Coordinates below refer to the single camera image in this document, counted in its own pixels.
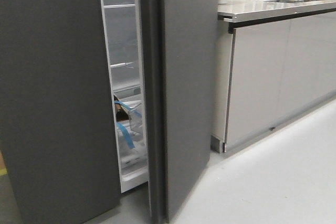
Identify dark grey fridge door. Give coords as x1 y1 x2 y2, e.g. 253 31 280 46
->
1 0 120 223
140 0 218 223

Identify blue tape strip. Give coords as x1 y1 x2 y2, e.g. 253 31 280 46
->
114 100 142 150

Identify white fridge interior with shelves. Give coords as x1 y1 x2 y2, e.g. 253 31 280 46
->
101 0 149 193

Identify grey kitchen counter cabinet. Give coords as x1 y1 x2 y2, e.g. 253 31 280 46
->
211 0 335 153

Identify clear plastic fridge drawer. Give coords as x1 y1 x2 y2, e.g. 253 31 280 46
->
130 103 144 137

